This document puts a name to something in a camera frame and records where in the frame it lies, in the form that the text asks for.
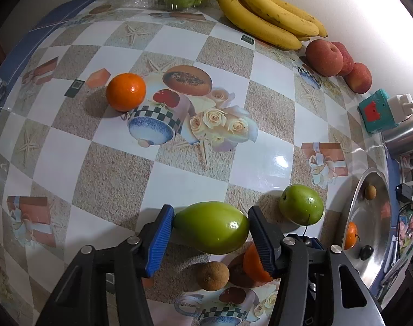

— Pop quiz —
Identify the teal cube box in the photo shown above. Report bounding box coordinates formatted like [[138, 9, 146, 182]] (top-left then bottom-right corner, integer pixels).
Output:
[[358, 89, 399, 134]]

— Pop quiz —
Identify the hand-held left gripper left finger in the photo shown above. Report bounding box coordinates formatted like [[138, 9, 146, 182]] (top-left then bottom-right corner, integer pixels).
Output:
[[35, 204, 175, 326]]

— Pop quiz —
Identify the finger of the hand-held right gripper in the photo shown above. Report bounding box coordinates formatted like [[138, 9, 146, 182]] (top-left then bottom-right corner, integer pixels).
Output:
[[295, 234, 329, 250]]

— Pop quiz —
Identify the orange mandarin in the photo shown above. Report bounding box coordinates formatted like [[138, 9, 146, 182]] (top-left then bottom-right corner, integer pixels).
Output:
[[106, 73, 147, 112], [342, 221, 359, 250], [243, 243, 274, 283]]

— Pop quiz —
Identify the red peach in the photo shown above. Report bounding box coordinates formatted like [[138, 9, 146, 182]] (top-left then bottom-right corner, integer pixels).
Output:
[[344, 62, 373, 94], [306, 39, 344, 77], [330, 42, 355, 76]]

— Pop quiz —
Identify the yellow banana bunch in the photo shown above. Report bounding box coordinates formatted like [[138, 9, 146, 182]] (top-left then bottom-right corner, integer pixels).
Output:
[[216, 0, 328, 51]]

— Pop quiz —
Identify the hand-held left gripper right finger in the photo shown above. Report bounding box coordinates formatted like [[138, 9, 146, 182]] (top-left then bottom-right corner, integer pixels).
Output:
[[248, 206, 387, 326]]

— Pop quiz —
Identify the stainless steel kettle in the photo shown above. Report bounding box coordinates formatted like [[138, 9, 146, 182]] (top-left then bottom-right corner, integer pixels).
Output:
[[381, 112, 413, 159]]

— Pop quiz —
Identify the silver metal bowl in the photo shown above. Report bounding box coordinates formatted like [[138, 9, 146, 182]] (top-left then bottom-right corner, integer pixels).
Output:
[[340, 167, 392, 293]]

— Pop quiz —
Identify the brown kiwi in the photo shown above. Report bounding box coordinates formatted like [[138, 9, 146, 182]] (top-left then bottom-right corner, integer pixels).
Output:
[[196, 261, 230, 291]]

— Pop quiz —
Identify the green apple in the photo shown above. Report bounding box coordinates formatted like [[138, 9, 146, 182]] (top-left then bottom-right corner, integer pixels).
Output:
[[278, 184, 324, 225]]

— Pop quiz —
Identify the green mango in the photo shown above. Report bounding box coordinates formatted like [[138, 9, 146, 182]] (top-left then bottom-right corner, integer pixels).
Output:
[[173, 201, 250, 255]]

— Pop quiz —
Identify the black charger adapter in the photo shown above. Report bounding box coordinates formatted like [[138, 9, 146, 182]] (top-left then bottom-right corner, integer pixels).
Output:
[[396, 183, 413, 202]]

